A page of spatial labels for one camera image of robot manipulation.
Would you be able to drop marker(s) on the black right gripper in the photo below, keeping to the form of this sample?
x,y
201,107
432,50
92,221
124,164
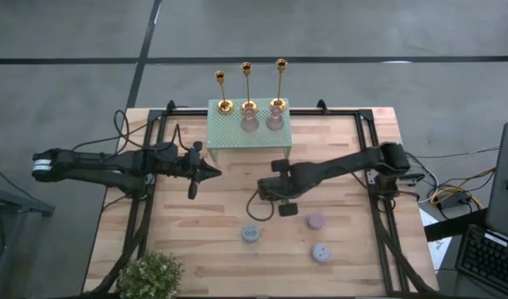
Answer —
x,y
288,184

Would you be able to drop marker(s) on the black aluminium table frame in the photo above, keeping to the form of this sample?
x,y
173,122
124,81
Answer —
x,y
304,111

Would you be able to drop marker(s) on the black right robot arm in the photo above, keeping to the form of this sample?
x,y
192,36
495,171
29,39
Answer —
x,y
341,166

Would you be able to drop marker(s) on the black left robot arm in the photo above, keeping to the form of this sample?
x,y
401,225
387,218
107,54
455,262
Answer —
x,y
92,162

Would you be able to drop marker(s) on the black keyboard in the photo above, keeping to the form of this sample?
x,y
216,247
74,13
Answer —
x,y
486,257

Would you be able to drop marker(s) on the purple white patterned candle tin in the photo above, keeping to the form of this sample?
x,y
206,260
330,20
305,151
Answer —
x,y
321,253

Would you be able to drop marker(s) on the grey laptop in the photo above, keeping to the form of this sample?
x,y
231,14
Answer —
x,y
505,187

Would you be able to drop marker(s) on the black power adapter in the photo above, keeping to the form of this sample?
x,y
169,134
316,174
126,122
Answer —
x,y
453,202

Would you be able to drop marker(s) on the pink patterned candle tin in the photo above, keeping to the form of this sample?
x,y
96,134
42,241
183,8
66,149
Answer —
x,y
316,221

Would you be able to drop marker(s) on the white paper sheet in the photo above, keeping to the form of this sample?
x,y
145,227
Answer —
x,y
438,249

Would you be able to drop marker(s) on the tall gold candlestick holder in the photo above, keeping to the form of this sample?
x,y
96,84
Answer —
x,y
250,106
278,104

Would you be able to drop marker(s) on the black side stand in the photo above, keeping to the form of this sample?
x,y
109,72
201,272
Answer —
x,y
25,204

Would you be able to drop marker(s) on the green potted plant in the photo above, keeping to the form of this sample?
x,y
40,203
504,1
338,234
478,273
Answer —
x,y
150,276

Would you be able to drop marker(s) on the green perforated metal shelf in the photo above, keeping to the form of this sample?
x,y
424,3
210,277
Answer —
x,y
229,133

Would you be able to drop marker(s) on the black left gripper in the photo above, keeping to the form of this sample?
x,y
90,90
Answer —
x,y
195,168

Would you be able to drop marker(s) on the blue-green floral candle tin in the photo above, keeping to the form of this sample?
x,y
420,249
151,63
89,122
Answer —
x,y
250,233

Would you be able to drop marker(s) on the short gold candlestick holder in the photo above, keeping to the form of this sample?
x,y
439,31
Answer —
x,y
225,107

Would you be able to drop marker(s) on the black desk beam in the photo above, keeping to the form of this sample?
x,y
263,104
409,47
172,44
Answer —
x,y
453,226

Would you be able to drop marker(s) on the pink ribbed glass candle holder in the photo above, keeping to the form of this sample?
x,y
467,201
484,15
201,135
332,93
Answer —
x,y
250,124
275,121

